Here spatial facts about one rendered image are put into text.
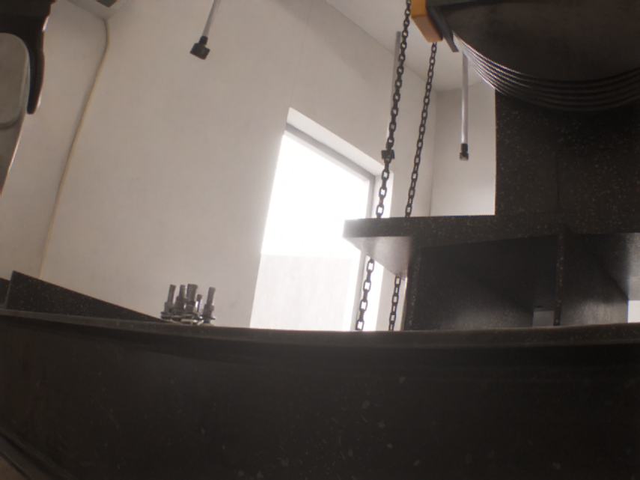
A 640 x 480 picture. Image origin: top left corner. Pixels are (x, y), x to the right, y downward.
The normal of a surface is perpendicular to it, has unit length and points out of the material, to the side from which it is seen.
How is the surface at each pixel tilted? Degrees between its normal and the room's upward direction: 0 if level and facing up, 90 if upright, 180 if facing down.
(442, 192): 90
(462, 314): 90
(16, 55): 90
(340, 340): 90
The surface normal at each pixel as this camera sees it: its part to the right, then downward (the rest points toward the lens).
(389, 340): -0.66, -0.29
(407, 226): -0.49, -0.30
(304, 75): 0.74, -0.07
